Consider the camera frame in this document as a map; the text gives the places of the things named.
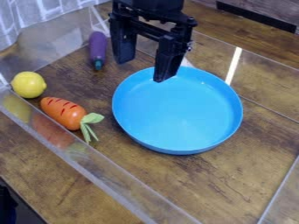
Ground yellow toy lemon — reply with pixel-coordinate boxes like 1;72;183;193
11;72;47;99

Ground blue round plate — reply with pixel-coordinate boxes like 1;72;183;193
112;66;243;155

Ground clear acrylic enclosure wall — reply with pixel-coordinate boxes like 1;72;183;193
0;2;299;224

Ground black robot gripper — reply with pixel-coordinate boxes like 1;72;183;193
109;0;198;82

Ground white patterned curtain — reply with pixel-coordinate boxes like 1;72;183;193
0;0;109;51

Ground black bar in background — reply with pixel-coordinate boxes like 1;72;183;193
216;1;299;34

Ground purple toy eggplant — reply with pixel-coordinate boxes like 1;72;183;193
88;31;108;70

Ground orange toy carrot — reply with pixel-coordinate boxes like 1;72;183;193
40;97;104;143

